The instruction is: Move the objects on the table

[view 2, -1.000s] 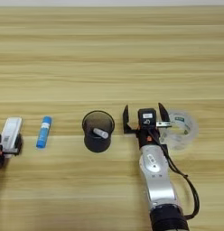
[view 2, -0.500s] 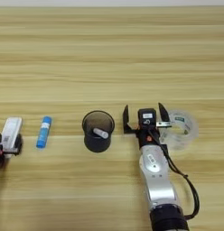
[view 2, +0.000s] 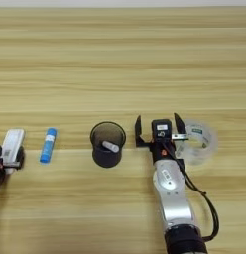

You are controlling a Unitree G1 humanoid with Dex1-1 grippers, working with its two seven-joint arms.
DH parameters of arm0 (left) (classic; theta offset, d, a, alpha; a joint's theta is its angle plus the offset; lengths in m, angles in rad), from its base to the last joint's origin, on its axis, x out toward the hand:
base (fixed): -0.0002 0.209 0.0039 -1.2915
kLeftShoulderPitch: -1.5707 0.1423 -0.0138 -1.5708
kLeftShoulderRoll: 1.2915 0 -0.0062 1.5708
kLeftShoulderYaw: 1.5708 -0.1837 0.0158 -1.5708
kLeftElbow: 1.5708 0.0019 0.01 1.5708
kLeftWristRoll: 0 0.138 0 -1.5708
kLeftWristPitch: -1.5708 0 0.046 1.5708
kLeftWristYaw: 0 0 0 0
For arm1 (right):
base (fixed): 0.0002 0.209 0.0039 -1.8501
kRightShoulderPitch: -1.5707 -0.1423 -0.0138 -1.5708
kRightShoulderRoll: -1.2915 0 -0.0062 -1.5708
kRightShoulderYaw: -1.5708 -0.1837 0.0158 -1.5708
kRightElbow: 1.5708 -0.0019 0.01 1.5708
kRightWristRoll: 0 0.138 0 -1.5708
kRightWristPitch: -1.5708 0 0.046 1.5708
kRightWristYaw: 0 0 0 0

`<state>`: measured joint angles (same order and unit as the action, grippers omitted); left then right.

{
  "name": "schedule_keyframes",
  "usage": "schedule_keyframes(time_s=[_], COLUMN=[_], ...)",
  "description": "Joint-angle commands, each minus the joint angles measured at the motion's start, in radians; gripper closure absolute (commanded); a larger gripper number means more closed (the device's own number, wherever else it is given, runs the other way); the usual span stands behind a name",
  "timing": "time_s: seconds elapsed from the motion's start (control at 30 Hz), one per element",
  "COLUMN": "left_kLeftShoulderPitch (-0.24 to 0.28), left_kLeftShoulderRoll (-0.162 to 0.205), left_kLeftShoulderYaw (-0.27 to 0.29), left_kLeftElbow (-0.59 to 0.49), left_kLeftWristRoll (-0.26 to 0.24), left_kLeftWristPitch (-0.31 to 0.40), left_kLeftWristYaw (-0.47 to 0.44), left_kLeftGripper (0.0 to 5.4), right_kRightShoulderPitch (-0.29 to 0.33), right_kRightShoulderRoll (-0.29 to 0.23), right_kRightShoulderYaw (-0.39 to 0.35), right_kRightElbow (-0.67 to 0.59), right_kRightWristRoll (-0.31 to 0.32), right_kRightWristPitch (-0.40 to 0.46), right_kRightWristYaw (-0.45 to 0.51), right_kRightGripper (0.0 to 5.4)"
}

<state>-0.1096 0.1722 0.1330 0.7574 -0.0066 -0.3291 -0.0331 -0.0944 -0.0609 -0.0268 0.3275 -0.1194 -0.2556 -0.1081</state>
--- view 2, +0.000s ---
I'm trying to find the white rectangular test cassette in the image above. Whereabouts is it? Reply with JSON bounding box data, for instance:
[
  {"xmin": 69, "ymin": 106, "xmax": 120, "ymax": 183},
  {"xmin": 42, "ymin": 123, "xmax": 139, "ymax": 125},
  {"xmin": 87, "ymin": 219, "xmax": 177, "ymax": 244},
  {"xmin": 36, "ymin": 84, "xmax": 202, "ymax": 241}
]
[{"xmin": 0, "ymin": 128, "xmax": 26, "ymax": 176}]

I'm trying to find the blue glue stick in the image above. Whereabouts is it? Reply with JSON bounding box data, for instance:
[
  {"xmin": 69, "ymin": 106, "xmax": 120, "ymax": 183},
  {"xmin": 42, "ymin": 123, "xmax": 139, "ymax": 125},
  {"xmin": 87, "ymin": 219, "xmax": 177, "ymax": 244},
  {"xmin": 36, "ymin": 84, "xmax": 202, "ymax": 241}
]
[{"xmin": 39, "ymin": 127, "xmax": 59, "ymax": 165}]

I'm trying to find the clear tape roll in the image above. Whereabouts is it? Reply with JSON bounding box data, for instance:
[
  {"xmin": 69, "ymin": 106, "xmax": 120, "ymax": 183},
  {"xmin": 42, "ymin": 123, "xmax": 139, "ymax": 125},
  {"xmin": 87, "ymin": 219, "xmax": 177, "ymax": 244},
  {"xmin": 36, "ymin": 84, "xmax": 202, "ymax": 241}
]
[{"xmin": 175, "ymin": 119, "xmax": 219, "ymax": 166}]

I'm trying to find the grey white cylinder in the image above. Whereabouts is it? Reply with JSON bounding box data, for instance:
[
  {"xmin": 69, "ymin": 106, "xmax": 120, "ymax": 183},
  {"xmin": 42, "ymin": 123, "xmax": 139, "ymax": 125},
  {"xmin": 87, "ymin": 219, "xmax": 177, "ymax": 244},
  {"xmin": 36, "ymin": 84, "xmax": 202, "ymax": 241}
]
[{"xmin": 100, "ymin": 140, "xmax": 121, "ymax": 154}]

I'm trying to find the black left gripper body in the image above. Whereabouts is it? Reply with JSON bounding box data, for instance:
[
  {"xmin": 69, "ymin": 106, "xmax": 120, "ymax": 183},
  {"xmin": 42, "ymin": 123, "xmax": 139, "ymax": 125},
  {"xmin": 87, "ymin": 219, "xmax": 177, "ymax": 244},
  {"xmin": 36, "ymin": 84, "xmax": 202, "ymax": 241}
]
[{"xmin": 0, "ymin": 160, "xmax": 23, "ymax": 193}]

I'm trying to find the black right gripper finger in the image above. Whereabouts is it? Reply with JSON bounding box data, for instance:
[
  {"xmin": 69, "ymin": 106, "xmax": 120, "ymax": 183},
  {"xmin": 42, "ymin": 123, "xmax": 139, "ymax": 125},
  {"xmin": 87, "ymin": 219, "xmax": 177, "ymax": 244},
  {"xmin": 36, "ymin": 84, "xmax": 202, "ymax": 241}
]
[
  {"xmin": 173, "ymin": 112, "xmax": 188, "ymax": 135},
  {"xmin": 134, "ymin": 114, "xmax": 151, "ymax": 149}
]

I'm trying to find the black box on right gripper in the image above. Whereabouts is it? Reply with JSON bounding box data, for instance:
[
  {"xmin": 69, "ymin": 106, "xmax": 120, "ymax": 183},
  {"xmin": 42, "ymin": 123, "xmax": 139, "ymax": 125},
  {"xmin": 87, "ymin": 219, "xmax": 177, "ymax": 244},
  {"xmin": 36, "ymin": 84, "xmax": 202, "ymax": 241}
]
[{"xmin": 150, "ymin": 118, "xmax": 174, "ymax": 140}]

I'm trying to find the black mesh pen cup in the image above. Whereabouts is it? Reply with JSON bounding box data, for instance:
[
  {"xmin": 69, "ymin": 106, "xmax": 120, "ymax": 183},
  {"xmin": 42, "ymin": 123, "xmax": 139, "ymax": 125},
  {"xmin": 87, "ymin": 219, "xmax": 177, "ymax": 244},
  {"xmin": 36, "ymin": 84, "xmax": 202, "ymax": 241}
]
[{"xmin": 89, "ymin": 120, "xmax": 127, "ymax": 169}]

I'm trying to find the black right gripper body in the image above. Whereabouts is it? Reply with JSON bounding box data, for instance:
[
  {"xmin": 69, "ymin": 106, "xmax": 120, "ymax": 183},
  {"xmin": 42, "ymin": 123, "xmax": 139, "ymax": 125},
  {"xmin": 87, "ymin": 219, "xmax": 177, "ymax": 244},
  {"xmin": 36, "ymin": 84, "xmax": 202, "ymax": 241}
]
[{"xmin": 142, "ymin": 131, "xmax": 190, "ymax": 165}]

